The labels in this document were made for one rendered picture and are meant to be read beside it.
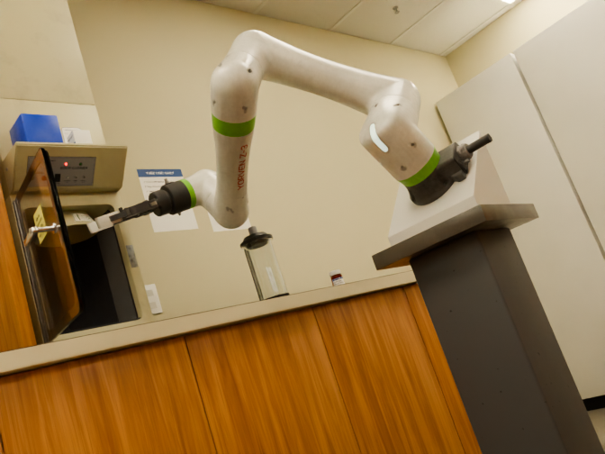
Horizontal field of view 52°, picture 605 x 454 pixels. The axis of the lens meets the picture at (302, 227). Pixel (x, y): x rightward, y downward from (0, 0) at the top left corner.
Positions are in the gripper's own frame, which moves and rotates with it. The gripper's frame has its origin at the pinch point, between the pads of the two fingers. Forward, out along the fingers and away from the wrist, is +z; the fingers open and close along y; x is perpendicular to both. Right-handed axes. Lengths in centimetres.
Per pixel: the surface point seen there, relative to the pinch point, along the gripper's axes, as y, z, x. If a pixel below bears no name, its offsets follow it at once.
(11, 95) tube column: -14.6, 5.0, -44.3
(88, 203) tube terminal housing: -10.2, -2.2, -7.6
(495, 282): 76, -53, 48
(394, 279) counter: 14, -80, 51
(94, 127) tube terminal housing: -16.5, -15.0, -30.0
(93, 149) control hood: -2.0, -6.5, -20.5
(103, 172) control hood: -6.3, -8.3, -14.3
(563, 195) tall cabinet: -42, -280, 71
